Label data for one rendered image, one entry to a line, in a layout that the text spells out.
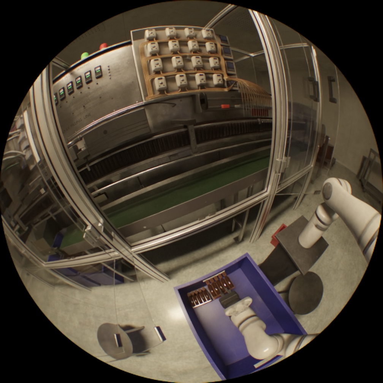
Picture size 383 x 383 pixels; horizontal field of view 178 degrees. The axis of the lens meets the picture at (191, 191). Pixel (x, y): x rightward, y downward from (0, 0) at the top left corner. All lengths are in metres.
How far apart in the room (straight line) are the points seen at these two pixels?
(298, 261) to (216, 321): 0.52
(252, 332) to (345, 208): 0.39
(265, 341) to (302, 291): 0.63
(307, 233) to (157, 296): 1.07
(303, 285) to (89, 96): 1.80
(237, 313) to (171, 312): 0.71
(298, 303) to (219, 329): 0.48
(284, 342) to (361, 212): 0.34
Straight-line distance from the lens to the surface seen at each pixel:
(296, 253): 0.62
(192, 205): 0.54
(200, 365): 1.18
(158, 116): 0.82
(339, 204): 0.42
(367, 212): 0.38
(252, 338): 0.39
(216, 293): 0.59
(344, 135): 4.69
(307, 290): 0.98
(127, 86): 0.93
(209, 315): 0.81
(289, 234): 0.65
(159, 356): 1.22
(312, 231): 0.56
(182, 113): 0.84
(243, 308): 0.44
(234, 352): 0.89
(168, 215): 0.54
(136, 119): 0.50
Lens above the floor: 1.03
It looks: 37 degrees down
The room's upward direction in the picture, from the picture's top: 12 degrees counter-clockwise
